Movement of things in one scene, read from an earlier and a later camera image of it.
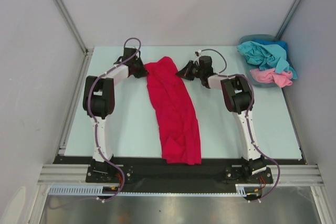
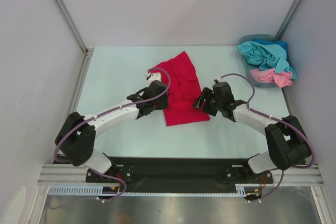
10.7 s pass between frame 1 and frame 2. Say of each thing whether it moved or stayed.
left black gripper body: moved
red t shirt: moved
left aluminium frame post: stayed
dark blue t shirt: stayed
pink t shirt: stayed
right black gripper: moved
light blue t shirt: stayed
